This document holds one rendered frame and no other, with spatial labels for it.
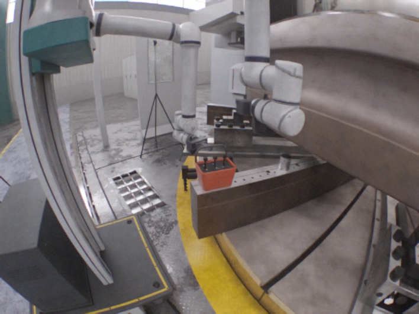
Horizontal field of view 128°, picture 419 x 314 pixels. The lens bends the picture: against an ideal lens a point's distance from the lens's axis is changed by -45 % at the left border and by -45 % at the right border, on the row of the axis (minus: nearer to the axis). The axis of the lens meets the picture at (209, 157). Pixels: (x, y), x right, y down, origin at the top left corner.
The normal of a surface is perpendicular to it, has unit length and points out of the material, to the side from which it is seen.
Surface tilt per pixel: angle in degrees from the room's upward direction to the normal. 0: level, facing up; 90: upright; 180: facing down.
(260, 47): 91
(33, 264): 90
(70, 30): 90
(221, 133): 90
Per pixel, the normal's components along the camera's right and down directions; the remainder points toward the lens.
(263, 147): -0.02, 0.14
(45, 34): 0.54, 0.38
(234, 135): -0.03, 0.44
